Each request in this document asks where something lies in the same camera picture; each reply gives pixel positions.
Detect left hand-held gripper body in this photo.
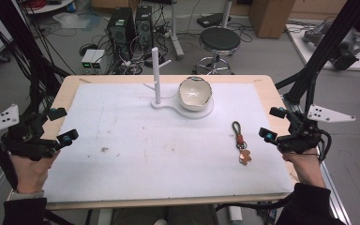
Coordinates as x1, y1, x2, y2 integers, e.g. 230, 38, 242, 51
0, 104, 60, 162

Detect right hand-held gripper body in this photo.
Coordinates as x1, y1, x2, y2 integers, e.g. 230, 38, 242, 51
276, 104, 356, 155

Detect keychain with bear charm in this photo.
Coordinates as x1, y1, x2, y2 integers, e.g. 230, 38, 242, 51
231, 120, 253, 166

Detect white key stand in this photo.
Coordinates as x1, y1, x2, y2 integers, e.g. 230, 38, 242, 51
142, 47, 215, 120

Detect person's right hand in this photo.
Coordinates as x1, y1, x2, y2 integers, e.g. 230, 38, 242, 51
282, 148, 326, 188

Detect person's left hand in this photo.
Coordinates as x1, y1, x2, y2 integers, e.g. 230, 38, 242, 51
10, 150, 60, 195

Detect small white power box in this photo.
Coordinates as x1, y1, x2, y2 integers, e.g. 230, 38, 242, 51
81, 49, 98, 75
90, 49, 107, 75

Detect white floor platform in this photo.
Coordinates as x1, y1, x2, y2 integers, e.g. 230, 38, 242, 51
285, 20, 360, 72

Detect white table mat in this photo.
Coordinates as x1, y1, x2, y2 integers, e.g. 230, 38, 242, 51
41, 82, 296, 204

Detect cream ceramic bowl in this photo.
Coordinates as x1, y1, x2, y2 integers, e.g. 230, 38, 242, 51
176, 76, 214, 113

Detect clear plastic sheet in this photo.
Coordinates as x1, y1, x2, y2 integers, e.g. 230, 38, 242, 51
52, 12, 103, 31

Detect black round stool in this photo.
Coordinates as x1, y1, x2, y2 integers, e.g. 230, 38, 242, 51
193, 26, 242, 76

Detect cardboard box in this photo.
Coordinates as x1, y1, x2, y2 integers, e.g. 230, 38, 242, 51
248, 0, 296, 39

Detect grey machine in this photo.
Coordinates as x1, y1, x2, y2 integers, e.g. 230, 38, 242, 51
303, 22, 360, 71

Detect large black computer tower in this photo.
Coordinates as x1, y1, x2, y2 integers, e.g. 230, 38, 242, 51
107, 7, 137, 65

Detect white round table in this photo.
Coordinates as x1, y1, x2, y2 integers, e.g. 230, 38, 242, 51
22, 0, 76, 15

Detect white desk leg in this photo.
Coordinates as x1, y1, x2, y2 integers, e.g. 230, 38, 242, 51
220, 0, 233, 29
168, 0, 185, 61

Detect flat black device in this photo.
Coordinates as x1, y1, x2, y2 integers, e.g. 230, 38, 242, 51
196, 12, 233, 28

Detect slim black computer tower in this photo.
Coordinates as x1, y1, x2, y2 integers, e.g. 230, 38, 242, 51
134, 5, 155, 53

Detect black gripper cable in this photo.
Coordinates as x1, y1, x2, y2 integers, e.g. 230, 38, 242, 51
316, 128, 333, 162

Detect black cable under table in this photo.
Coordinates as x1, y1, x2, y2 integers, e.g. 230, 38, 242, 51
215, 192, 295, 214

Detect black metal frame stand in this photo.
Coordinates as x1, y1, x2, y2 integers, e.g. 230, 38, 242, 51
0, 0, 71, 115
275, 0, 360, 109

